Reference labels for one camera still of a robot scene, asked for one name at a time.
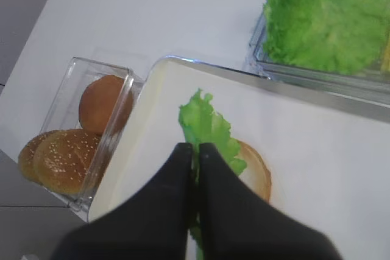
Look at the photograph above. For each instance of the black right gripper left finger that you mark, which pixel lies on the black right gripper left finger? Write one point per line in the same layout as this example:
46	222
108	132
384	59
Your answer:
152	224

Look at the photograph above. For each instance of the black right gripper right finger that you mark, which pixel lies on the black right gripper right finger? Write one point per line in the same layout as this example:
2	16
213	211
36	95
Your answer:
238	224

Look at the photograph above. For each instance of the green lettuce leaf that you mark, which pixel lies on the green lettuce leaf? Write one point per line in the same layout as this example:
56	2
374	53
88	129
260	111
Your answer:
207	123

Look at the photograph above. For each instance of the clear lettuce and cheese box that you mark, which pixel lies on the clear lettuce and cheese box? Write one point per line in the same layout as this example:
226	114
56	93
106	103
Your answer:
371	85

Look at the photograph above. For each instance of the lettuce pile in box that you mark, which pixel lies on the lettuce pile in box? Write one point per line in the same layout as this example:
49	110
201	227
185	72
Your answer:
342	36

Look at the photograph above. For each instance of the bun bottom on tray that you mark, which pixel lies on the bun bottom on tray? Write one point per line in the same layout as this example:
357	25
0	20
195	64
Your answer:
256	175

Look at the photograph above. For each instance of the silver metal tray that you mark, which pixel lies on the silver metal tray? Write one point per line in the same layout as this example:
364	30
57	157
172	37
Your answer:
274	86

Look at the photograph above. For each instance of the sesame bun top front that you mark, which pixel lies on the sesame bun top front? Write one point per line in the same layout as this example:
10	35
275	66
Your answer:
62	160

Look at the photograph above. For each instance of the sesame bun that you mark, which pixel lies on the sesame bun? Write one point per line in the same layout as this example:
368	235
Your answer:
62	160
26	155

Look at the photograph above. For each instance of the clear plastic bun box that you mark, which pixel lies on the clear plastic bun box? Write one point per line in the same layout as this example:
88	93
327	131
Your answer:
63	114

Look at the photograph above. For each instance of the white paper tray liner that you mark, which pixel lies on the white paper tray liner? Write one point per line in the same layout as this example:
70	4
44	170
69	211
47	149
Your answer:
304	150

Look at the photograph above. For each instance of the plain brown bun bottom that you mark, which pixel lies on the plain brown bun bottom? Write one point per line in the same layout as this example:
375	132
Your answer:
97	103

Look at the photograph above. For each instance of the sesame bun top rear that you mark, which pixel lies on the sesame bun top rear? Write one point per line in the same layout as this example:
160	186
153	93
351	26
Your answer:
26	155

